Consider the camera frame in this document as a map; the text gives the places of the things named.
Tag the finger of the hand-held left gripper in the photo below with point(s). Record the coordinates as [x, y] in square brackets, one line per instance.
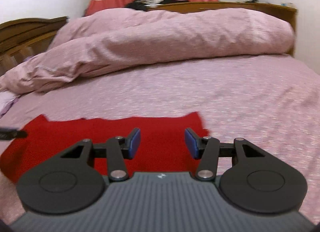
[12, 134]

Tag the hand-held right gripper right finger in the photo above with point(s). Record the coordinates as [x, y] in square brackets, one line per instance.
[191, 144]

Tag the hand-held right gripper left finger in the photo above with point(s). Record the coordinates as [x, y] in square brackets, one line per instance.
[136, 142]

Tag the red knit sweater black cuff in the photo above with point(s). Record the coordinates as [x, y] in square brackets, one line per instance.
[162, 147]

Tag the dark clothes pile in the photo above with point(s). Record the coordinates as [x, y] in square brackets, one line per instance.
[140, 5]

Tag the lilac cloth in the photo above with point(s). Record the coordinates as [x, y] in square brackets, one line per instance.
[6, 103]

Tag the bed with pink sheet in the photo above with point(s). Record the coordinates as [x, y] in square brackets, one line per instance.
[237, 102]

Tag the dark wooden side furniture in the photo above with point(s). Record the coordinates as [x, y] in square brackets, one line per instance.
[27, 34]

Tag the pink duvet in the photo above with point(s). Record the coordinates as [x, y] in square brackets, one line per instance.
[162, 39]

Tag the wooden headboard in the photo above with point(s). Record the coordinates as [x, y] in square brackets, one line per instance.
[275, 9]

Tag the small pale object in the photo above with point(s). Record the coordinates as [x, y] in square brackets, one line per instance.
[286, 4]

